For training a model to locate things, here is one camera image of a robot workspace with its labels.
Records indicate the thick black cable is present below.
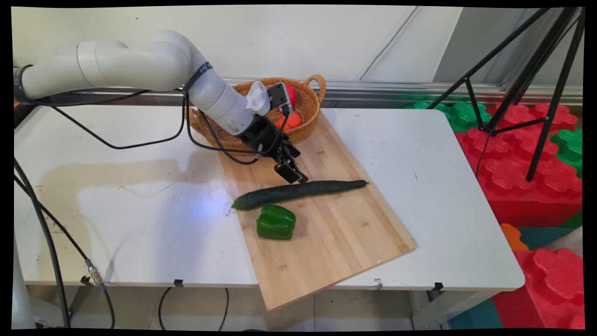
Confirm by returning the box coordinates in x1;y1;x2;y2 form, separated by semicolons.
14;158;71;329

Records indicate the orange foam piece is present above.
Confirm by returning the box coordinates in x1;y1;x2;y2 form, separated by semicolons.
500;223;530;252

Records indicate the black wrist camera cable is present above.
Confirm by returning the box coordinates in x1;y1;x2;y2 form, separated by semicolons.
185;91;291;165

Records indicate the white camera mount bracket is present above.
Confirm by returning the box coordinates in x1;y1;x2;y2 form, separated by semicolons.
246;81;271;117

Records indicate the long dark green cucumber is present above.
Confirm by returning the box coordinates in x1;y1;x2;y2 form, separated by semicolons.
231;179;369;210

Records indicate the aluminium window rail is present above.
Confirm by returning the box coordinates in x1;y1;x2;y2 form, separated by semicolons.
70;77;583;109

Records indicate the green foam block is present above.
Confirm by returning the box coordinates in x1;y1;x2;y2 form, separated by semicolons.
549;129;583;179
405;99;493;133

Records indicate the green toy bell pepper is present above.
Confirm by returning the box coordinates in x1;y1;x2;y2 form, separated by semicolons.
256;204;297;241

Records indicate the black strap on arm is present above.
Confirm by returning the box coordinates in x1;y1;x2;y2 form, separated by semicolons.
183;61;214;92

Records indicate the black cable under table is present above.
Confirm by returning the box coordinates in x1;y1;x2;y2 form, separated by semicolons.
158;287;229;331

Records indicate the large red foam block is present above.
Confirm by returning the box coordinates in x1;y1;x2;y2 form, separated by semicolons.
455;102;583;227

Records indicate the teal foam mat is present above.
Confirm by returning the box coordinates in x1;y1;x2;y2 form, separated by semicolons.
515;226;580;251

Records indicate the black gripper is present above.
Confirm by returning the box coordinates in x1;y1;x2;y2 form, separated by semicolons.
237;113;309;184

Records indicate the thin cable with metal connector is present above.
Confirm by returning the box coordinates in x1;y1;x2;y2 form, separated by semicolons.
14;175;116;329

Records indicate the black tripod stand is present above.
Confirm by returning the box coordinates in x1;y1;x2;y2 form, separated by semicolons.
427;7;585;182

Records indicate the woven wicker basket with handles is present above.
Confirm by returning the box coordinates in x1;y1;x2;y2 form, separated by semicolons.
187;75;327;151

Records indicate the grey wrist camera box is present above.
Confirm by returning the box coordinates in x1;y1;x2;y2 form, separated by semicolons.
268;83;294;116

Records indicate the orange toy vegetable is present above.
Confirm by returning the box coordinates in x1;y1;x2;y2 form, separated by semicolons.
274;113;302;131

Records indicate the thin black tripod cable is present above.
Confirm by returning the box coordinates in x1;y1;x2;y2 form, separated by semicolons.
475;132;491;179

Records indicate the black arm cable long loop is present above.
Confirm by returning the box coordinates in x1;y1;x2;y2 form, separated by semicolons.
19;86;188;150

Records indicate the red foam block with studs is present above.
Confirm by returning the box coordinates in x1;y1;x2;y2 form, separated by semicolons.
492;247;586;330

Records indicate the bamboo wooden cutting board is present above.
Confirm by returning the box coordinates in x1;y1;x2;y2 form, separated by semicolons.
218;110;417;311

